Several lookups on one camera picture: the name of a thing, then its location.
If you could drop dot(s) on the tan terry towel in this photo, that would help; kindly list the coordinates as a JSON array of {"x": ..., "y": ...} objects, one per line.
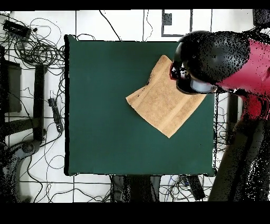
[{"x": 160, "y": 105}]

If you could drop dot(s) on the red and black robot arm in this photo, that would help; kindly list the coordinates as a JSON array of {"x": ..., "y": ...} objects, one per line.
[{"x": 221, "y": 55}]

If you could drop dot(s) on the dark flat panel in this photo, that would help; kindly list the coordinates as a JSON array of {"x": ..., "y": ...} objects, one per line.
[{"x": 13, "y": 88}]

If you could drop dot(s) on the dark green table cloth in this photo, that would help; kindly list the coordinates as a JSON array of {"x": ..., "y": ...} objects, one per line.
[{"x": 95, "y": 105}]

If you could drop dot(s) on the black device box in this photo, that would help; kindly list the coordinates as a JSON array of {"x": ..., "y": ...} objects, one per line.
[{"x": 261, "y": 18}]

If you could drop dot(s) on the black power strip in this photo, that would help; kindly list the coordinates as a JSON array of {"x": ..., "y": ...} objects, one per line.
[{"x": 56, "y": 115}]

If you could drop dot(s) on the black stand bar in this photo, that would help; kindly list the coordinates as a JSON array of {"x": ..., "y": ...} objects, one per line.
[{"x": 39, "y": 101}]

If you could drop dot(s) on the black hub box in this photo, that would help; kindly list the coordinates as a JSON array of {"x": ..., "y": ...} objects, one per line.
[{"x": 15, "y": 28}]

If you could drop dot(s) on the grey tripod base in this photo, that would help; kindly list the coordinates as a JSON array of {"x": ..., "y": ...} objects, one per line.
[{"x": 27, "y": 148}]

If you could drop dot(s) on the grey rectangular floor frame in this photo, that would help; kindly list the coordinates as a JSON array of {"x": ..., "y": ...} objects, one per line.
[{"x": 162, "y": 25}]

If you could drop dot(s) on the black pedestal foot bar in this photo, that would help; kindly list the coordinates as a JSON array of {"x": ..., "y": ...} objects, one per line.
[{"x": 196, "y": 187}]

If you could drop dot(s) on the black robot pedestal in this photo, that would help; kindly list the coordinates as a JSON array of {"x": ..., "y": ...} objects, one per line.
[{"x": 137, "y": 188}]

